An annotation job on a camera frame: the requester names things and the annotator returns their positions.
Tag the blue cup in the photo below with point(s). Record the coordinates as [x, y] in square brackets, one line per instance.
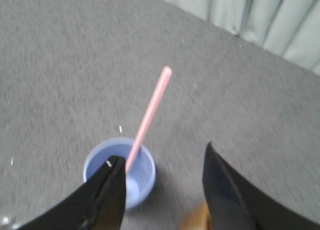
[142, 177]

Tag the bamboo cylinder holder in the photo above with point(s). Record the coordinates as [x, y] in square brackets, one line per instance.
[198, 219]

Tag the pink chopstick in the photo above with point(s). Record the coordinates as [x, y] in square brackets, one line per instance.
[148, 116]

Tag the grey curtain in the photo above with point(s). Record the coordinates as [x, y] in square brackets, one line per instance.
[287, 28]

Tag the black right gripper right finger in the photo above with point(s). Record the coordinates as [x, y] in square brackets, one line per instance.
[236, 204]

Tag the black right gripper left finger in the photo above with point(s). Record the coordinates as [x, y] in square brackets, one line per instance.
[98, 204]

